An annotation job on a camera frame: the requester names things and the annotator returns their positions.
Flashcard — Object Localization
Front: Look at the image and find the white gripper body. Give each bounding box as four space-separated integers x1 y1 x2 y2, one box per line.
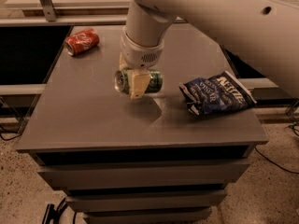
120 28 164 69

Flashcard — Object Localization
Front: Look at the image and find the black device on floor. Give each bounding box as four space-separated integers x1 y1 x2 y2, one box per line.
41 198 68 224

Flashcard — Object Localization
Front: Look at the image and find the metal railing frame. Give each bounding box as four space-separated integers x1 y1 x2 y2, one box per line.
0 0 299 28

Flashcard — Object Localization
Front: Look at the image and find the green soda can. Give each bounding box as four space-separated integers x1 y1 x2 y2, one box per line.
114 68 163 95

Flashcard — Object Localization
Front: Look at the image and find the grey drawer cabinet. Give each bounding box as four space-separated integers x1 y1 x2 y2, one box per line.
17 23 268 224

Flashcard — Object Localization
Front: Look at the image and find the blue chip bag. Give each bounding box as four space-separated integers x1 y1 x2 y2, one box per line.
179 71 256 116

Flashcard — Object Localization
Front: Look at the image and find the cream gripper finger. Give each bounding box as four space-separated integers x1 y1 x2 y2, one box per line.
120 54 129 70
128 68 151 99

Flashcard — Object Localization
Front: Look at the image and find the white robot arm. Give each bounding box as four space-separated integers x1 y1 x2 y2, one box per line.
121 0 299 98

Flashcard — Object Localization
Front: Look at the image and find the red soda can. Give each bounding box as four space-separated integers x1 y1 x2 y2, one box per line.
64 28 100 56

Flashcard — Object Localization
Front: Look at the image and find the black cables left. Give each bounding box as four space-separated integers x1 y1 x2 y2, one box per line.
0 96 29 142

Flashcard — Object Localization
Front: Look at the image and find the black floor cable right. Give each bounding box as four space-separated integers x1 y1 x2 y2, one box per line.
254 145 299 175

